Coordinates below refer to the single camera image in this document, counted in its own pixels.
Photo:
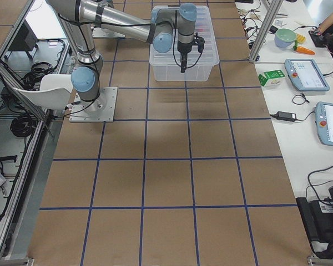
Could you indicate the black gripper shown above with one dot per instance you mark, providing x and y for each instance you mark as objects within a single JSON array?
[{"x": 183, "y": 51}]

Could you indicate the clear plastic box lid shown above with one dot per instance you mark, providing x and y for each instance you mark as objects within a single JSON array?
[{"x": 186, "y": 19}]

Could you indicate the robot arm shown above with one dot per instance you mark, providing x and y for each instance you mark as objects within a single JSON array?
[{"x": 79, "y": 16}]

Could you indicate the person forearm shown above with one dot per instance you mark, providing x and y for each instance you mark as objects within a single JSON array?
[{"x": 325, "y": 24}]

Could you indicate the clear plastic storage box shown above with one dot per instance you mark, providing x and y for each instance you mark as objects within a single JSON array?
[{"x": 171, "y": 72}]

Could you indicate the green white carton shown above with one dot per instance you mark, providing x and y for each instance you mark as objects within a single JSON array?
[{"x": 271, "y": 78}]

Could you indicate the green and blue bowls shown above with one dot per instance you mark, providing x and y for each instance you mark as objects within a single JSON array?
[{"x": 284, "y": 37}]

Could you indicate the black power adapter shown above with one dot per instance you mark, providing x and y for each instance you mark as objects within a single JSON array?
[{"x": 284, "y": 116}]

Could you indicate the toy carrot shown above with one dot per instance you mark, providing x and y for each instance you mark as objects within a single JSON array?
[{"x": 300, "y": 49}]

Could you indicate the teach pendant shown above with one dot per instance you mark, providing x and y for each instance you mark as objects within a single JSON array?
[
  {"x": 324, "y": 122},
  {"x": 305, "y": 75}
]

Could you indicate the toy corn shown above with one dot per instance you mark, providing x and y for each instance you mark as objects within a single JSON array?
[{"x": 300, "y": 39}]

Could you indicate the white chair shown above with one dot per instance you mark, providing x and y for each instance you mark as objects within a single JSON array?
[{"x": 54, "y": 92}]

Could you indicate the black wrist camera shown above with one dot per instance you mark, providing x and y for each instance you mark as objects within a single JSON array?
[{"x": 199, "y": 42}]

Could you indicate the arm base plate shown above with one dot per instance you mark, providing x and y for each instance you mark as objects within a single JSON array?
[{"x": 102, "y": 110}]

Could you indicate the aluminium frame post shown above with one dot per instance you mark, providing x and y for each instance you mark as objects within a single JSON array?
[{"x": 266, "y": 24}]

